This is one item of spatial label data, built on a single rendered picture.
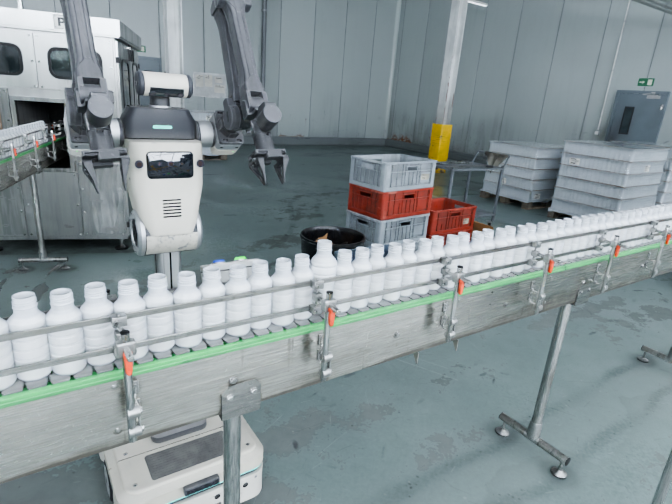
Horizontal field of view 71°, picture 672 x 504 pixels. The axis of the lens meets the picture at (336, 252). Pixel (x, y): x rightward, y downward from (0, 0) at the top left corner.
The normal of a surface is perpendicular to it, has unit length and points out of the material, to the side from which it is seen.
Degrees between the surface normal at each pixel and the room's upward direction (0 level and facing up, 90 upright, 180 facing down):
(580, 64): 90
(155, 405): 90
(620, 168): 90
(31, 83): 90
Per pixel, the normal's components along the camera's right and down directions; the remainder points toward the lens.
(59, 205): 0.27, 0.33
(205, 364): 0.55, 0.30
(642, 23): -0.83, 0.11
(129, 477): 0.07, -0.95
